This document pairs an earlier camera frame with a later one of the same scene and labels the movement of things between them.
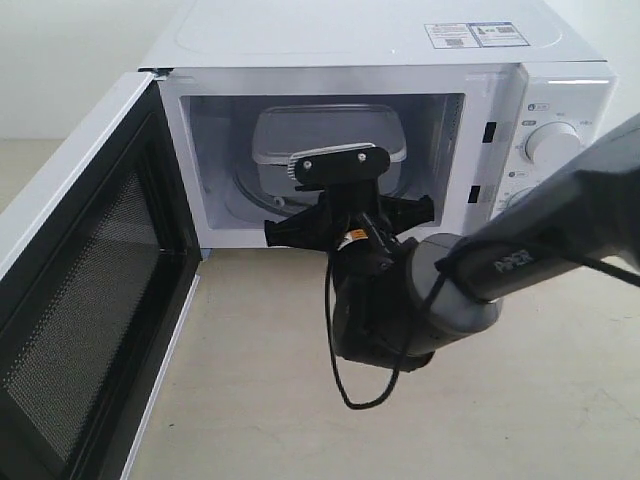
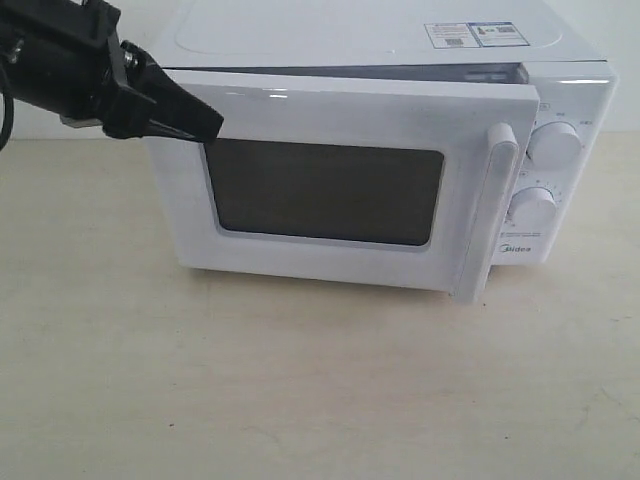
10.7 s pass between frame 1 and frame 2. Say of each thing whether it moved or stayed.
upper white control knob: stayed
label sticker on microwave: stayed
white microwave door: moved
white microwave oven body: stayed
